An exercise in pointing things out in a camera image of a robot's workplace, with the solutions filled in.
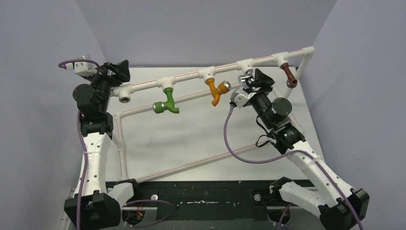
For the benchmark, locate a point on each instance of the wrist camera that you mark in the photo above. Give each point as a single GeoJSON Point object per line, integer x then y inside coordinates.
{"type": "Point", "coordinates": [240, 97]}
{"type": "Point", "coordinates": [82, 66]}

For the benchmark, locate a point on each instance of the white PVC pipe frame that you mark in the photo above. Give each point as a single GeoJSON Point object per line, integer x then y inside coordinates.
{"type": "Point", "coordinates": [297, 61]}

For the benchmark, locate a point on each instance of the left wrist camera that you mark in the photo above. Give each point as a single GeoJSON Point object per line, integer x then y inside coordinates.
{"type": "Point", "coordinates": [82, 66]}

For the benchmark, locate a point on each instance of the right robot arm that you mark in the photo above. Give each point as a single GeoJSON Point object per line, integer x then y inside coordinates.
{"type": "Point", "coordinates": [337, 204]}

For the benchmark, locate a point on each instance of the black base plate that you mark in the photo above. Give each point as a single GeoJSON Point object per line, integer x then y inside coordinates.
{"type": "Point", "coordinates": [213, 201]}

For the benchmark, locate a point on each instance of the brown plastic faucet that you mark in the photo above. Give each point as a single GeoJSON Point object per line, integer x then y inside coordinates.
{"type": "Point", "coordinates": [291, 80]}

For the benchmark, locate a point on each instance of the orange plastic faucet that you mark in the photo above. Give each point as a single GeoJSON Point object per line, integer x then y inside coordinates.
{"type": "Point", "coordinates": [216, 92]}

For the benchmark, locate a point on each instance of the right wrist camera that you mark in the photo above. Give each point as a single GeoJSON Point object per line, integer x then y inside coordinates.
{"type": "Point", "coordinates": [240, 97]}

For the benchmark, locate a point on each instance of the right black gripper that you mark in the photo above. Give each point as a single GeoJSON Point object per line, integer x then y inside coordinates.
{"type": "Point", "coordinates": [259, 89]}

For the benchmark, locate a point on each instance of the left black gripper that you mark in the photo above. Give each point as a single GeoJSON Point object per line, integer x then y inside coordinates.
{"type": "Point", "coordinates": [121, 73]}

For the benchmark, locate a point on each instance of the green plastic faucet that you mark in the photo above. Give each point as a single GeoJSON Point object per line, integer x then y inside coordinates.
{"type": "Point", "coordinates": [168, 105]}

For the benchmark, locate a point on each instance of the chrome metal faucet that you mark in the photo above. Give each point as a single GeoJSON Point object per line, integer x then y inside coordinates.
{"type": "Point", "coordinates": [246, 81]}

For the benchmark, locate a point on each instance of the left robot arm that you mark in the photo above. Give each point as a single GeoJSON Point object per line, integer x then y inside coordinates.
{"type": "Point", "coordinates": [93, 206]}

